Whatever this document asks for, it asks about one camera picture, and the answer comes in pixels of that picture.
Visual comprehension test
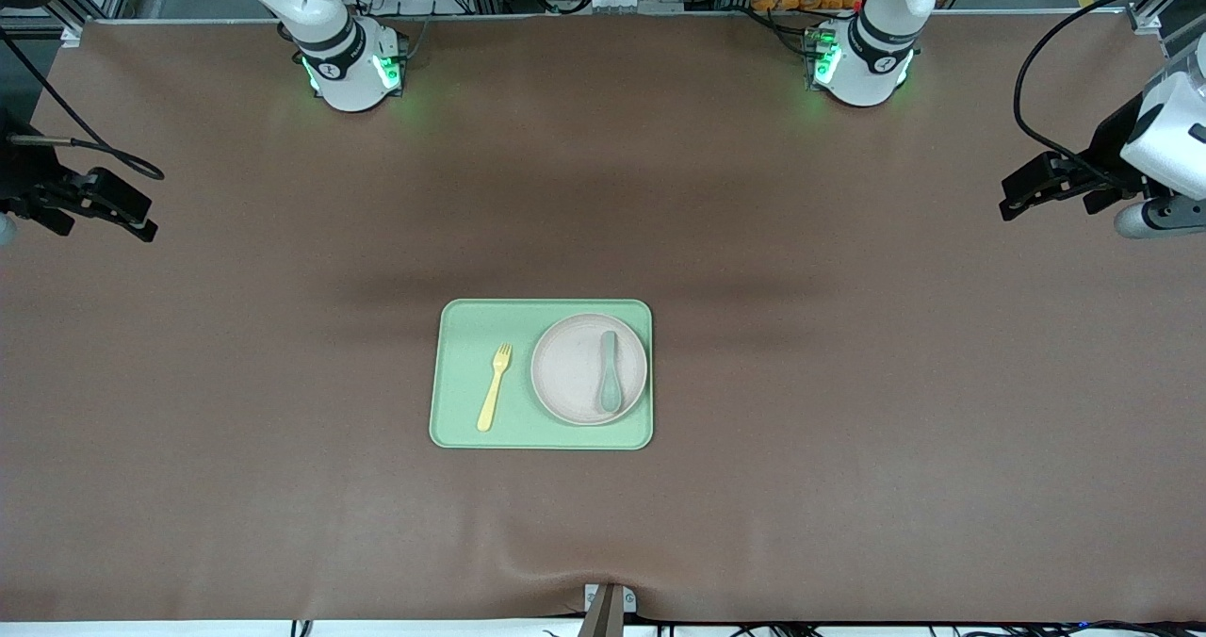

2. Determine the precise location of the yellow plastic fork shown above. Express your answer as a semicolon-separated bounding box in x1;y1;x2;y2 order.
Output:
477;342;513;433

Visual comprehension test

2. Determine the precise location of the beige round plate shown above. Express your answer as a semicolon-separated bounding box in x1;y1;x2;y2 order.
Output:
530;313;649;427

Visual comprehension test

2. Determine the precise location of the sage green plastic spoon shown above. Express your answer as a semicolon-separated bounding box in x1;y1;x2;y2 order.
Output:
597;330;623;413

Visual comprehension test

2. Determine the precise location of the light green rectangular tray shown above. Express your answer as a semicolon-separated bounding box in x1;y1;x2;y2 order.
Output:
429;299;654;450

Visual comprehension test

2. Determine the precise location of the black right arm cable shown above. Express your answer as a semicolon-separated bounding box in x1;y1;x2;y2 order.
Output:
0;24;166;182

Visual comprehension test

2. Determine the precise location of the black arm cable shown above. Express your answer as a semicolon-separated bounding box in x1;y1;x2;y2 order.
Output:
1014;0;1206;186
0;24;166;182

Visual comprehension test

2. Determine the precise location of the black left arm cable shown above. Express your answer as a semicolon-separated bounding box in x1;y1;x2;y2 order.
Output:
1014;0;1206;186

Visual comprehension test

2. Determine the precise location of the grey metal table bracket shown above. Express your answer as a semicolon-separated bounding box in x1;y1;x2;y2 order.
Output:
584;583;637;614

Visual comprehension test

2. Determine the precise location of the brown strap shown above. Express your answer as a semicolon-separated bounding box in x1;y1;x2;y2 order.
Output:
577;585;627;637

